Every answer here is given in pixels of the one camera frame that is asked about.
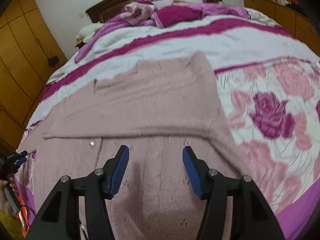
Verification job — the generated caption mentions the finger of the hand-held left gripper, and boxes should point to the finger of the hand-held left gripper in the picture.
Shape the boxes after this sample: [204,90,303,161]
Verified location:
[14,150,37,167]

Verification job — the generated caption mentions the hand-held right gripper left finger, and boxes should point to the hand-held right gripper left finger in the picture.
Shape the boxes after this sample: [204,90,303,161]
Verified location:
[25,145,130,240]

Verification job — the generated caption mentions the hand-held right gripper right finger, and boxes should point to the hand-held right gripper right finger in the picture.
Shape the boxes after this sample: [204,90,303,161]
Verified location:
[182,146,288,240]

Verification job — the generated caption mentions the pink knit sweater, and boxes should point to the pink knit sweater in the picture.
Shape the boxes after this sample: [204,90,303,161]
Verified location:
[32,51,250,240]

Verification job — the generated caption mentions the person's left forearm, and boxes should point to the person's left forearm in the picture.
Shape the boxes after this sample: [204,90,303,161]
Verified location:
[0,210,24,240]

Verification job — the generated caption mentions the person's left hand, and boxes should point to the person's left hand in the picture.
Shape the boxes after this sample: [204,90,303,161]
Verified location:
[0,179,16,218]

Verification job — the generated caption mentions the orange bag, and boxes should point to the orange bag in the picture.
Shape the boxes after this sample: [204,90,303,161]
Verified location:
[16,197,35,233]

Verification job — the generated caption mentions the brown wooden wardrobe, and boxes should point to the brown wooden wardrobe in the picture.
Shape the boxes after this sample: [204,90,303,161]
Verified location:
[0,0,68,153]

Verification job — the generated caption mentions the floral pink white blanket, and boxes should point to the floral pink white blanket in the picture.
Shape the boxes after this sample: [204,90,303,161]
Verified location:
[15,2,320,240]

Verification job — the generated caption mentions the white plush toy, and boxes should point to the white plush toy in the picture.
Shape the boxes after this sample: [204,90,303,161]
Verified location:
[76,23,104,43]

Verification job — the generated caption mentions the magenta fleece blanket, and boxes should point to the magenta fleece blanket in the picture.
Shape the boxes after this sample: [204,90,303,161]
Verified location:
[120,0,250,28]

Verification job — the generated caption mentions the dark wooden headboard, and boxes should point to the dark wooden headboard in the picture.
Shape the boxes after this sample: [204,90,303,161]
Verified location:
[86,0,222,23]

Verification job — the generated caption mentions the brown wooden cabinet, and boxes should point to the brown wooden cabinet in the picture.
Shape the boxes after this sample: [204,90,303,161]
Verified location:
[244,0,320,63]

